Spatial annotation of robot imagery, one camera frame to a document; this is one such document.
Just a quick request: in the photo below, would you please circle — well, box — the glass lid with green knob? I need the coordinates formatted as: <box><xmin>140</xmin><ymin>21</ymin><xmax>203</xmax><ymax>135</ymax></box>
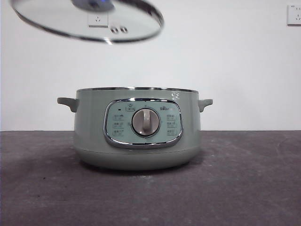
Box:
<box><xmin>10</xmin><ymin>0</ymin><xmax>165</xmax><ymax>45</ymax></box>

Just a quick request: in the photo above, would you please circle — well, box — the pale green electric cooking pot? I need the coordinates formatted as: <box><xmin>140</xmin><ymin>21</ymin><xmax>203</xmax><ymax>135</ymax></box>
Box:
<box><xmin>56</xmin><ymin>86</ymin><xmax>214</xmax><ymax>171</ymax></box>

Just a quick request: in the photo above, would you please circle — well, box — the white wall socket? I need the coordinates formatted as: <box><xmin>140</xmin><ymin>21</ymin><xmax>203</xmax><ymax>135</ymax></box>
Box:
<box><xmin>87</xmin><ymin>13</ymin><xmax>109</xmax><ymax>28</ymax></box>
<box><xmin>286</xmin><ymin>4</ymin><xmax>301</xmax><ymax>27</ymax></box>

